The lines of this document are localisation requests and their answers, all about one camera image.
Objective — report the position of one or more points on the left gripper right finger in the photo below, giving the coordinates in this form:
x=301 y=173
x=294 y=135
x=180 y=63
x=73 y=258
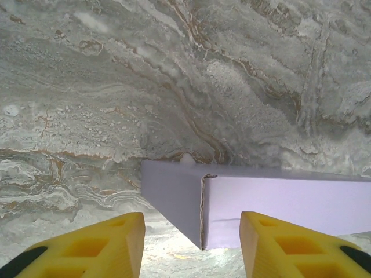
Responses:
x=290 y=252

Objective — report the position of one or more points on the white and lilac paper box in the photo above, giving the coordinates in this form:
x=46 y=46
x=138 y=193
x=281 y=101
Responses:
x=261 y=202

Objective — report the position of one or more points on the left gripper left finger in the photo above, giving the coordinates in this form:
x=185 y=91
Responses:
x=95 y=252

